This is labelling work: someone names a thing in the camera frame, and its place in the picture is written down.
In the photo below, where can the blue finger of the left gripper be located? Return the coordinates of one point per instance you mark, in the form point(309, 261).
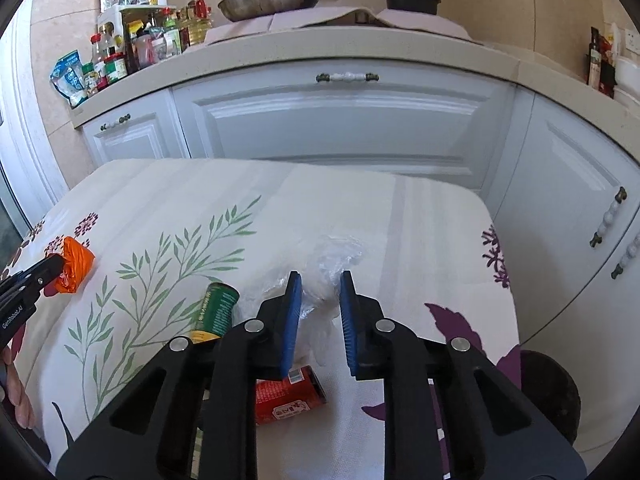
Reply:
point(30, 282)

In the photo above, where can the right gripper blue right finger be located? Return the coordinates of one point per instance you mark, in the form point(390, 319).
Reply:
point(449, 412)

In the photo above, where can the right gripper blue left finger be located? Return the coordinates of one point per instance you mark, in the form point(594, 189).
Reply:
point(192, 407)

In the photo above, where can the small orange wrapper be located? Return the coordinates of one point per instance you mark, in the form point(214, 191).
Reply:
point(78, 262)

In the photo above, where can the red small bottle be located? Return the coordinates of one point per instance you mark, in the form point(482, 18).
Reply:
point(299, 392)

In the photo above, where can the green yellow small bottle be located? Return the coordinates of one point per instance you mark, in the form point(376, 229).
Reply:
point(214, 317)

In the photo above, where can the clear plastic bag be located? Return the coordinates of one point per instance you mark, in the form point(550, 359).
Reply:
point(320, 267)

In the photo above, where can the black trash bin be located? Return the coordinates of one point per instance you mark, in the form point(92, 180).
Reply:
point(553, 391)

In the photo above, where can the person's left hand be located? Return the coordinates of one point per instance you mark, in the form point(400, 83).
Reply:
point(24, 414)

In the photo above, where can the floral tablecloth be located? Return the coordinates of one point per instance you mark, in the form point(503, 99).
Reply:
point(162, 230)

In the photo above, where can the blue white snack bag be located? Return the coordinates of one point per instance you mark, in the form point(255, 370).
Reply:
point(68, 80)

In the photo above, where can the white spice rack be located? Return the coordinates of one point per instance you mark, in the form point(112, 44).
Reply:
point(140, 24)

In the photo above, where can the yellow cooking oil bottle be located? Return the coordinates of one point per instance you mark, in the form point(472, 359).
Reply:
point(198, 21)

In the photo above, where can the stacked white bowls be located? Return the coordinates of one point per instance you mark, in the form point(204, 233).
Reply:
point(626, 90)

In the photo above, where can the dark olive oil bottle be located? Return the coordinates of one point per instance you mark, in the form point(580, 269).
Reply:
point(594, 55)

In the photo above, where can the pink stove cover cloth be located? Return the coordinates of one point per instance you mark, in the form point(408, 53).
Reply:
point(338, 16)

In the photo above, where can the black clay pot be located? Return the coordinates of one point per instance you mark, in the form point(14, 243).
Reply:
point(418, 6)

